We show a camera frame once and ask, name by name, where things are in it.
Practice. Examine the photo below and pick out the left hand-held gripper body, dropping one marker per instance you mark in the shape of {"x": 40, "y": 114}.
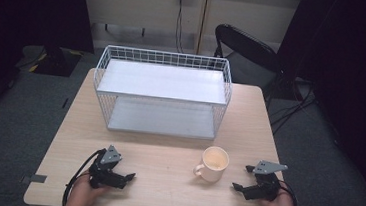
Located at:
{"x": 104, "y": 171}

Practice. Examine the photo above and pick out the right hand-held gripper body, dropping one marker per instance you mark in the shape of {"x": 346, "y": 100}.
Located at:
{"x": 266, "y": 182}

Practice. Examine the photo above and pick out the cream ceramic cup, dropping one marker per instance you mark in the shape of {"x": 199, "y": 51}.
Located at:
{"x": 213, "y": 171}

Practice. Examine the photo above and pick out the person's left hand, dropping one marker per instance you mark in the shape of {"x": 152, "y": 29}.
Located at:
{"x": 84, "y": 189}

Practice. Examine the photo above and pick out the grey floor tape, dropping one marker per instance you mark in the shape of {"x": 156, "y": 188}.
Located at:
{"x": 34, "y": 178}

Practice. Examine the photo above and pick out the black stand base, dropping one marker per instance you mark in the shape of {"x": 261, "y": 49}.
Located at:
{"x": 57, "y": 62}

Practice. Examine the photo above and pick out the black chair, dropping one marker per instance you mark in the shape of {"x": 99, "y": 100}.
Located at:
{"x": 246, "y": 43}

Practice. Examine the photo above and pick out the black curtain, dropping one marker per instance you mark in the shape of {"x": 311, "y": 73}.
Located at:
{"x": 351, "y": 64}

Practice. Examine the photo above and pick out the wooden wall strip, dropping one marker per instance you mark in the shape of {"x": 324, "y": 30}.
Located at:
{"x": 203, "y": 21}

